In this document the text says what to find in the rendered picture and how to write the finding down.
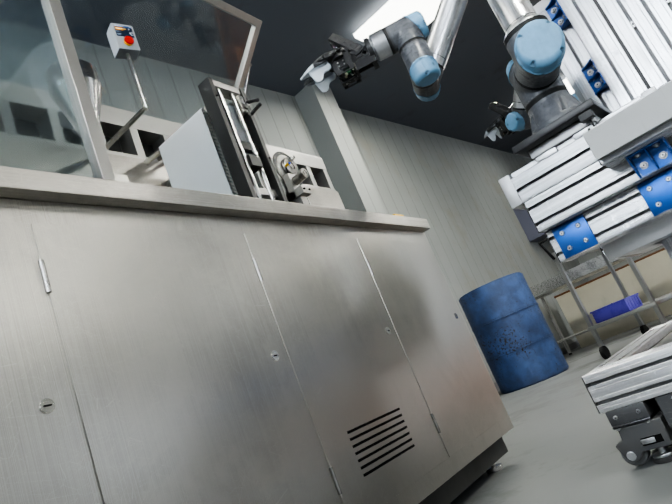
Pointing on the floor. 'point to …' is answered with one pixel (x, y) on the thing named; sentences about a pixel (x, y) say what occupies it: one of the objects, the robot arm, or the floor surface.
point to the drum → (512, 333)
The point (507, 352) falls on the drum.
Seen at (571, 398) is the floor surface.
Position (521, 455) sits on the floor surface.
